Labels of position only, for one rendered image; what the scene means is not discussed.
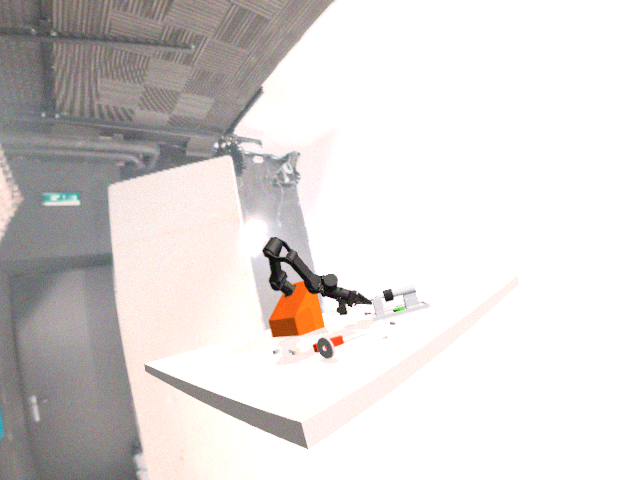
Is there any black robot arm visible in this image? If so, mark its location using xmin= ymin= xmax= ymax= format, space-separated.
xmin=263 ymin=237 xmax=348 ymax=316

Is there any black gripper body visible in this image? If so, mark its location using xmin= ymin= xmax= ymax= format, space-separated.
xmin=334 ymin=287 xmax=358 ymax=307

